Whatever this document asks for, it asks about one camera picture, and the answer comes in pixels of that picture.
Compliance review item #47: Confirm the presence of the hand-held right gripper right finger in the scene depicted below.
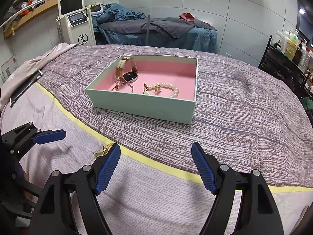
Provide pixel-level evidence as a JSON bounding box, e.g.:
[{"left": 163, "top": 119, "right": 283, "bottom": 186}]
[{"left": 191, "top": 141, "right": 284, "bottom": 235}]

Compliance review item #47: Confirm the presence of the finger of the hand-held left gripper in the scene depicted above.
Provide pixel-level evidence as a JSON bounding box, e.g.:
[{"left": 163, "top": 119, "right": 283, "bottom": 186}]
[{"left": 1, "top": 123, "right": 67, "bottom": 153}]

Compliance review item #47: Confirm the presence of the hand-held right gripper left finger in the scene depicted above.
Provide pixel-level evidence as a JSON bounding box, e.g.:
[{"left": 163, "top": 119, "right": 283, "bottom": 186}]
[{"left": 31, "top": 143, "right": 121, "bottom": 235}]

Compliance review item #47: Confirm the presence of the gold earring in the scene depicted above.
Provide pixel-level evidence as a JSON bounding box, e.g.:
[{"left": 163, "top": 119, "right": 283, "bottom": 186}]
[{"left": 92, "top": 144, "right": 113, "bottom": 157}]

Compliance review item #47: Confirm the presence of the mint green box pink lining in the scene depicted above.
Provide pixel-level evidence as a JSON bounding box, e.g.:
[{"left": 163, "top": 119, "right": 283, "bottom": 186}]
[{"left": 85, "top": 55, "right": 198, "bottom": 125}]

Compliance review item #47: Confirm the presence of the silver bangle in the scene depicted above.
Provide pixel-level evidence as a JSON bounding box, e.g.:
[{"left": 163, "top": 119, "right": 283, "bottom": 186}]
[{"left": 111, "top": 80, "right": 134, "bottom": 93}]

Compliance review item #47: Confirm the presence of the pearl bracelet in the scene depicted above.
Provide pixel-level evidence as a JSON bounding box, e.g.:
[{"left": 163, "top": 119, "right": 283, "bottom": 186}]
[{"left": 143, "top": 83, "right": 179, "bottom": 99}]

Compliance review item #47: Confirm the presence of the wristwatch with tan strap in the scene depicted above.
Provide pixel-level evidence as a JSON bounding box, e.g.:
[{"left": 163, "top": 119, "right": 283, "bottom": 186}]
[{"left": 115, "top": 57, "right": 139, "bottom": 84}]

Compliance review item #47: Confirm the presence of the beige pink quilt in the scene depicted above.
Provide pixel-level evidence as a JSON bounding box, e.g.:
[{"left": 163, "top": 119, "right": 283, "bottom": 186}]
[{"left": 0, "top": 43, "right": 81, "bottom": 110}]

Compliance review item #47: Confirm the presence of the white beauty machine with screen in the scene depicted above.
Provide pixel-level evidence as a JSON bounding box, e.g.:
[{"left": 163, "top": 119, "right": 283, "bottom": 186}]
[{"left": 56, "top": 0, "right": 96, "bottom": 46}]

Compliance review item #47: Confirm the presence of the green potted plant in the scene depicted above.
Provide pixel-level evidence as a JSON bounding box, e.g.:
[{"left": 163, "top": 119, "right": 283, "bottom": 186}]
[{"left": 302, "top": 95, "right": 313, "bottom": 110}]

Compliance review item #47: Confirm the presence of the black metal rack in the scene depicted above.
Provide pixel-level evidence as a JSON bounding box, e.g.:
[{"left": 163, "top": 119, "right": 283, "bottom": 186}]
[{"left": 258, "top": 35, "right": 313, "bottom": 108}]

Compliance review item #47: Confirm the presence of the massage bed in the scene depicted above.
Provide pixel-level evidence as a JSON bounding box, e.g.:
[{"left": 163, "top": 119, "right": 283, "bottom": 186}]
[{"left": 94, "top": 17, "right": 218, "bottom": 53}]

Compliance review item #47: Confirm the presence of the wooden shelving unit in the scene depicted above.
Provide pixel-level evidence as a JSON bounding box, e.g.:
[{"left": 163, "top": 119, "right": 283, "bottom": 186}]
[{"left": 0, "top": 0, "right": 108, "bottom": 38}]

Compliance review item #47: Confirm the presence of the blue crumpled quilt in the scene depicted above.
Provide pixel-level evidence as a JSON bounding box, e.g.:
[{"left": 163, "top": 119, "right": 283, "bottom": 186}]
[{"left": 96, "top": 3, "right": 147, "bottom": 24}]

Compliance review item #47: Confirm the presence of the grey towel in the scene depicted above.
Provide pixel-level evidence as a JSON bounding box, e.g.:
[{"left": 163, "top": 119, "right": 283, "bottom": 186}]
[{"left": 140, "top": 17, "right": 213, "bottom": 39}]

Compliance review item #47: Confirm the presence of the black cart with bottles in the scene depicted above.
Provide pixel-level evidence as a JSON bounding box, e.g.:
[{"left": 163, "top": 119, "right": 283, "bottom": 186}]
[{"left": 275, "top": 28, "right": 313, "bottom": 72}]

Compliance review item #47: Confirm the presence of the dark glass window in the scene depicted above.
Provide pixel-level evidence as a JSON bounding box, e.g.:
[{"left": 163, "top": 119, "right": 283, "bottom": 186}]
[{"left": 295, "top": 0, "right": 313, "bottom": 44}]

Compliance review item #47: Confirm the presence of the tablet with white frame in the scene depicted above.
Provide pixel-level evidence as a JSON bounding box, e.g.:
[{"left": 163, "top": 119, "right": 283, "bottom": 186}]
[{"left": 10, "top": 70, "right": 44, "bottom": 108}]

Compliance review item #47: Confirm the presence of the white wall notice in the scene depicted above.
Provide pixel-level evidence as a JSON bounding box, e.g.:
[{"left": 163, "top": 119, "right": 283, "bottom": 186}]
[{"left": 0, "top": 54, "right": 19, "bottom": 84}]

